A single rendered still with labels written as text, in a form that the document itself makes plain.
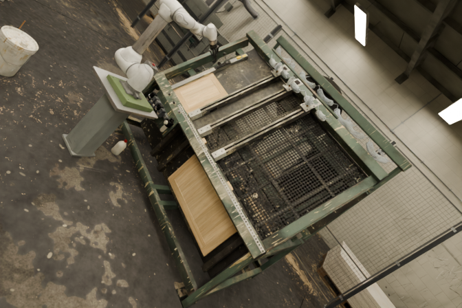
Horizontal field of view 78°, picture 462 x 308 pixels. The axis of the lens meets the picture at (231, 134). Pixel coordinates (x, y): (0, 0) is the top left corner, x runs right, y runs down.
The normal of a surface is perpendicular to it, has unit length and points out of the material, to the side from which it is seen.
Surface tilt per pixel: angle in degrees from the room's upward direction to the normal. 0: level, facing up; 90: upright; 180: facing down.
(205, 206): 90
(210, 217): 90
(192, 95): 59
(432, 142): 90
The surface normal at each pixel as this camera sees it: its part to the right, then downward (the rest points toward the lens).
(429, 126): -0.41, -0.10
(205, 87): -0.06, -0.52
